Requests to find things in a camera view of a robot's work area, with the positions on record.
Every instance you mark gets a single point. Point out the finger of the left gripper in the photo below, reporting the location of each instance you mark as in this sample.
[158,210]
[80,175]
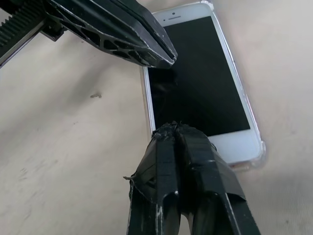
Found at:
[105,31]
[159,31]

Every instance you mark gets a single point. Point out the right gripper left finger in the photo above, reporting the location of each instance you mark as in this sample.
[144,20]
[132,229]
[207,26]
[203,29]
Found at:
[161,171]

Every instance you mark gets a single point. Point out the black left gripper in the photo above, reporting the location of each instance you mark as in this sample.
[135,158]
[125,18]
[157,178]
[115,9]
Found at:
[14,29]

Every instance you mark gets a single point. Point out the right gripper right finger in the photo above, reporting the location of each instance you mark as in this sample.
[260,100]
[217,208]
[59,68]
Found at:
[207,191]

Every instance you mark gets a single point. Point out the white smartphone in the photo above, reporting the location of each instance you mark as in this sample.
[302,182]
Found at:
[263,148]
[207,73]

